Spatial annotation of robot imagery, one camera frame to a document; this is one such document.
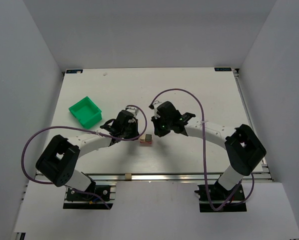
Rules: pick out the aluminium front frame rail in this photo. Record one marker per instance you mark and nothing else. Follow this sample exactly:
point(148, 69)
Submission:
point(192, 177)

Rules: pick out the blue corner label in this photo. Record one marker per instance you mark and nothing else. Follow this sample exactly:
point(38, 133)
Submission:
point(223, 69)
point(74, 71)

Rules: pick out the blue left corner label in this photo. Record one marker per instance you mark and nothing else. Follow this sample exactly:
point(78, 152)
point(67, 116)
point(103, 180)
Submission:
point(74, 71)

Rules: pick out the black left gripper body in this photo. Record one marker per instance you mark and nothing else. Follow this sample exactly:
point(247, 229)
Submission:
point(132, 128)

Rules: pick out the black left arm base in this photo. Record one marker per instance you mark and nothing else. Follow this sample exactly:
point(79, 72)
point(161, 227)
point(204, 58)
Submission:
point(100, 196)

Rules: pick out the wood cube with red square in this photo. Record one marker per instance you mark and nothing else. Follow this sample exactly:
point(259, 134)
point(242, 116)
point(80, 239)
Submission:
point(142, 139)

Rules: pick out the aluminium right frame rail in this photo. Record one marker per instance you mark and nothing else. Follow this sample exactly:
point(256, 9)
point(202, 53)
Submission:
point(264, 164)

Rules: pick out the green plastic tray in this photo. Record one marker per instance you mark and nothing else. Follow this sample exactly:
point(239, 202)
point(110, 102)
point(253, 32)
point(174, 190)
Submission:
point(87, 113)

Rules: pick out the aluminium frame rail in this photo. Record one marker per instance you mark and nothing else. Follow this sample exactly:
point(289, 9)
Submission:
point(192, 177)
point(264, 164)

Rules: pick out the dark olive cube block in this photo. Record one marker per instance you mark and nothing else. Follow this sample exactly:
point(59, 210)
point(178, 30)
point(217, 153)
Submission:
point(148, 138)

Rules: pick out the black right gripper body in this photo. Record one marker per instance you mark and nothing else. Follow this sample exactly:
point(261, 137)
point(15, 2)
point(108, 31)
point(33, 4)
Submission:
point(158, 125)

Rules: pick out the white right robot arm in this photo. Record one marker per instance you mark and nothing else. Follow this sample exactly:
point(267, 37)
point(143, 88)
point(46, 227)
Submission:
point(244, 149)

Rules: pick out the blue right corner label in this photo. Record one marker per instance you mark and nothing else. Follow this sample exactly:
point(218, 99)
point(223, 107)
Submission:
point(223, 69)

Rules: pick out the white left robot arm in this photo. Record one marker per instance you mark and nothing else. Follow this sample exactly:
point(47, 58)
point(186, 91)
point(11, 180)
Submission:
point(58, 161)

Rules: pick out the red wood block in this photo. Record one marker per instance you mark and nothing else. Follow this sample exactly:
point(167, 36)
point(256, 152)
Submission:
point(145, 142)

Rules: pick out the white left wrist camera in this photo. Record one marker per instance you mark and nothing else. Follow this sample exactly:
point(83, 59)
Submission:
point(132, 109)

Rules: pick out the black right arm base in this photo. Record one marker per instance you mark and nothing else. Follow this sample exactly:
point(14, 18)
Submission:
point(217, 198)

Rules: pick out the wood cylinder block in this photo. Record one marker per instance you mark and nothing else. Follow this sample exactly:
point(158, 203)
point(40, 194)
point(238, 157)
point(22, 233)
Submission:
point(128, 176)

